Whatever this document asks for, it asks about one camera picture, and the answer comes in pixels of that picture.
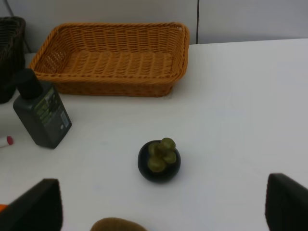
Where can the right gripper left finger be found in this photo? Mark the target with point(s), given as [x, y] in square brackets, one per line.
[38, 209]

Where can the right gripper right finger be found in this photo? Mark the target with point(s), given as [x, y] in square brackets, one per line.
[286, 206]

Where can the orange tangerine fruit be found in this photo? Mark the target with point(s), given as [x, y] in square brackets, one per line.
[2, 207]

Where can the brown kiwi fruit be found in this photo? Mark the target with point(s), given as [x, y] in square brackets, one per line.
[116, 224]

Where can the white pink-tipped marker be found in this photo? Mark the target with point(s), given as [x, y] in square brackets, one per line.
[6, 141]

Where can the black square bottle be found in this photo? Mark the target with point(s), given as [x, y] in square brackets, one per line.
[40, 109]

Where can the dark mangosteen fruit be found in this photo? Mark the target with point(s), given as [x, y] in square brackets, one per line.
[159, 161]

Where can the orange wicker basket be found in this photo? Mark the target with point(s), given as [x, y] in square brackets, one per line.
[114, 59]

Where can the dark brown wicker basket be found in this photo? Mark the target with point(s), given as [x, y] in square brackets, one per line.
[12, 58]

